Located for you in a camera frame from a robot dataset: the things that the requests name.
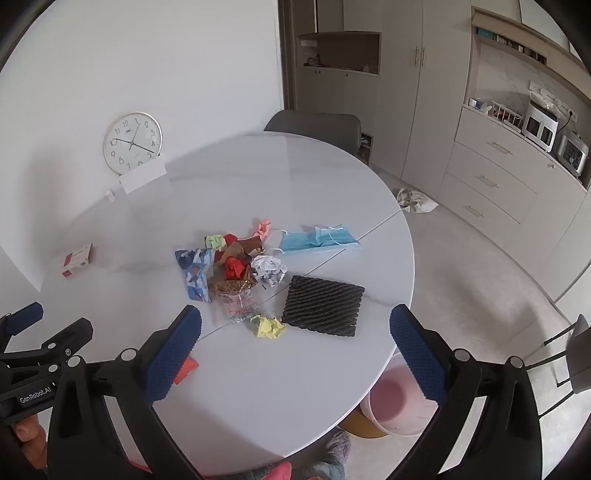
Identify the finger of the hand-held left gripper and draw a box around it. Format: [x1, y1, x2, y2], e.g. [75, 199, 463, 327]
[28, 318, 94, 371]
[0, 302, 45, 354]

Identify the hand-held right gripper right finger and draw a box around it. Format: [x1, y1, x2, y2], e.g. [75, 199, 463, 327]
[389, 303, 544, 480]

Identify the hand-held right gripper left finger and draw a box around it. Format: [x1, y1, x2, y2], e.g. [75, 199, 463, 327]
[46, 305, 204, 480]

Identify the orange red paper piece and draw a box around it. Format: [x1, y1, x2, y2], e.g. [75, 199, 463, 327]
[174, 355, 201, 385]

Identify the pale pink bin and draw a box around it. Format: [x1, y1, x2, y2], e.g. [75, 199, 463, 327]
[359, 353, 445, 437]

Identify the clear plastic wrapper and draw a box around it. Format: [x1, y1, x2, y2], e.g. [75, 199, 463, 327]
[215, 286, 259, 325]

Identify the blue patterned packet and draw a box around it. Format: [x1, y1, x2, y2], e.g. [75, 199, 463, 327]
[174, 248, 217, 304]

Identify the golden foil wrapper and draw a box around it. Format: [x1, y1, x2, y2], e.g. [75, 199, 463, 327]
[208, 270, 259, 297]

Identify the yellow paper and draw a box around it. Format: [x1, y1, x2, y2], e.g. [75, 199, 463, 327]
[249, 315, 286, 340]

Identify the black foam mesh pad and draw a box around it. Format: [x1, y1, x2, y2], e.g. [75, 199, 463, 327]
[280, 274, 367, 339]

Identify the white paper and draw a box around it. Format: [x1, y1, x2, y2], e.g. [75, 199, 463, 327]
[250, 255, 290, 288]

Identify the blue face mask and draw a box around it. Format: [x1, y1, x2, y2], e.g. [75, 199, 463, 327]
[279, 224, 363, 256]

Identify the person's left hand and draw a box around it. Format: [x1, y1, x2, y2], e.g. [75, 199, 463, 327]
[13, 412, 49, 468]

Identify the yellow stool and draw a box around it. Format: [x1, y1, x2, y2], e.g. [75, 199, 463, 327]
[344, 408, 389, 439]

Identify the grey fuzzy slipper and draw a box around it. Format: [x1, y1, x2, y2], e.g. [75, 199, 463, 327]
[323, 429, 352, 463]

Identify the white bag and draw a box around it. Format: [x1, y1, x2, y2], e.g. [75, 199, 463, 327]
[396, 187, 440, 215]

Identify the white card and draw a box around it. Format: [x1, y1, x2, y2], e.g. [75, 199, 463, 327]
[119, 161, 168, 195]

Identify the beige drawer cabinet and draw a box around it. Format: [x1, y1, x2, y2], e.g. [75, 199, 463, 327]
[438, 104, 591, 261]

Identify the grey chair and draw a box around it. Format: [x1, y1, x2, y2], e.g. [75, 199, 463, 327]
[263, 109, 363, 154]

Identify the silver rice cooker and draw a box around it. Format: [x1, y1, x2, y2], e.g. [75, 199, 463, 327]
[556, 130, 590, 177]

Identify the white dish rack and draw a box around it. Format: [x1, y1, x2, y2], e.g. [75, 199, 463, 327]
[489, 102, 527, 133]

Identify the white toaster oven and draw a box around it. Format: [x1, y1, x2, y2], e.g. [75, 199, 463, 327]
[522, 99, 561, 152]

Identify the tall beige cabinet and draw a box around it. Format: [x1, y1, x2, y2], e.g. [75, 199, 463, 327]
[294, 0, 477, 186]

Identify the black metal frame chair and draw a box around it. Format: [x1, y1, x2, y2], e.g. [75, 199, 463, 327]
[526, 314, 591, 416]

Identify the round white wall clock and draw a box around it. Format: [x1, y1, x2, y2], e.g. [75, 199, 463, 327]
[103, 112, 164, 175]

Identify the wall shelf with books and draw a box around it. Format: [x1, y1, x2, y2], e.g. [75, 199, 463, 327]
[473, 9, 551, 66]

